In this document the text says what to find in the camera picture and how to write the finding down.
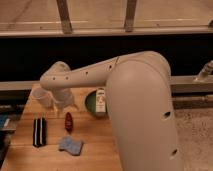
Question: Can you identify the white green bottle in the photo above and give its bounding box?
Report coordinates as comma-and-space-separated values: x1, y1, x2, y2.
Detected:
96, 88, 106, 113

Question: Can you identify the blue sponge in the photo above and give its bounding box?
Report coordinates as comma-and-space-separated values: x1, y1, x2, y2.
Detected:
59, 136, 83, 156

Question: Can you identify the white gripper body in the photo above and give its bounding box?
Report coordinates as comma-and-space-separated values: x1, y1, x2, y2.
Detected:
52, 89, 74, 108

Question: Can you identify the black white striped cloth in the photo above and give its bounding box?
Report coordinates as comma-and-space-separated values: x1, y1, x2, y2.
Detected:
33, 118, 46, 147

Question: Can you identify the metal window frame rail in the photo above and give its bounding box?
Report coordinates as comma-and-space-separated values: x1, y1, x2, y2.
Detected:
0, 0, 213, 37

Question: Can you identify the green bowl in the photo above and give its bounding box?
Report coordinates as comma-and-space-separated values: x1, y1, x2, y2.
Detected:
84, 91, 107, 117

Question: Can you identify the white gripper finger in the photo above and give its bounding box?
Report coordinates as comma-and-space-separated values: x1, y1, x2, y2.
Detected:
71, 103, 79, 111
55, 107, 62, 116

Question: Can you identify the dried red pepper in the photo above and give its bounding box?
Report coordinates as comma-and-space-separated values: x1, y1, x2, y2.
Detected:
65, 112, 73, 133

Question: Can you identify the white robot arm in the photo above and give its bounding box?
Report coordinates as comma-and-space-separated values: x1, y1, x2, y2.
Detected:
40, 51, 184, 171

